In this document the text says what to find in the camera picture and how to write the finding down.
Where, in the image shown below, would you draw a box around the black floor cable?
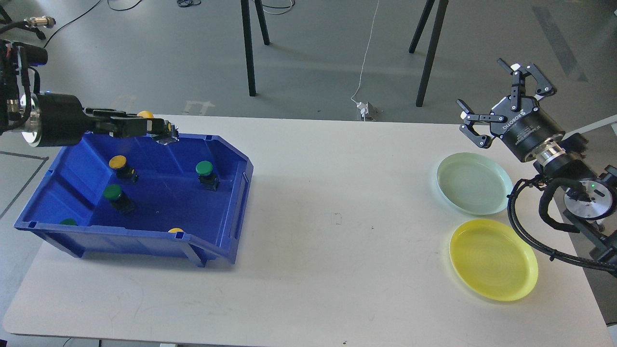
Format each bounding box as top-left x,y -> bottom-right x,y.
43,0 -> 145,49

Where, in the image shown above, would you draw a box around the green button at bin corner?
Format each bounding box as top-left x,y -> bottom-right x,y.
59,218 -> 77,226

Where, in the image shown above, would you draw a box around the yellow plate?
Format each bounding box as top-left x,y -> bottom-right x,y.
449,219 -> 538,302

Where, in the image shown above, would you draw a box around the black stand legs left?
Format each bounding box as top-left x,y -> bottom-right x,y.
240,0 -> 270,97

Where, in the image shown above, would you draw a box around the yellow push button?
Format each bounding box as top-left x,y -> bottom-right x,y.
137,110 -> 179,145
108,155 -> 139,183

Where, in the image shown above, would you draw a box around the black stand legs right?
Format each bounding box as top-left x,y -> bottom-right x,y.
408,0 -> 449,107

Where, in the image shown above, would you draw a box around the white power adapter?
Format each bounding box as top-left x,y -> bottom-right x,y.
356,102 -> 378,121

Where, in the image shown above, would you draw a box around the white cable on floor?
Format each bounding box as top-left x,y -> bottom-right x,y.
350,0 -> 380,103

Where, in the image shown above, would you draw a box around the light green plate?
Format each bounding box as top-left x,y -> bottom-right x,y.
436,152 -> 513,216

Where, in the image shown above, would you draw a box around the blue plastic bin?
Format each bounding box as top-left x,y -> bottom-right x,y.
14,133 -> 254,267

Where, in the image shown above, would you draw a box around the green push button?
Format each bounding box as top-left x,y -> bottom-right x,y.
102,184 -> 136,214
195,160 -> 220,191

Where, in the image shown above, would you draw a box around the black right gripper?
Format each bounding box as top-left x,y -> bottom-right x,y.
456,58 -> 565,162

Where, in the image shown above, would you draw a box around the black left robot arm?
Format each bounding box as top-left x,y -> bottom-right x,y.
0,40 -> 179,147

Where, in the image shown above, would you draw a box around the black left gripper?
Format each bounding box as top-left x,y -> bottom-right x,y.
21,93 -> 150,147

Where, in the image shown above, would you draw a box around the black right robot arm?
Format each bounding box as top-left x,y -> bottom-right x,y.
457,59 -> 617,276

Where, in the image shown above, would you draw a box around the black stand legs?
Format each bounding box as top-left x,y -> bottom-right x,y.
408,0 -> 449,107
240,0 -> 270,97

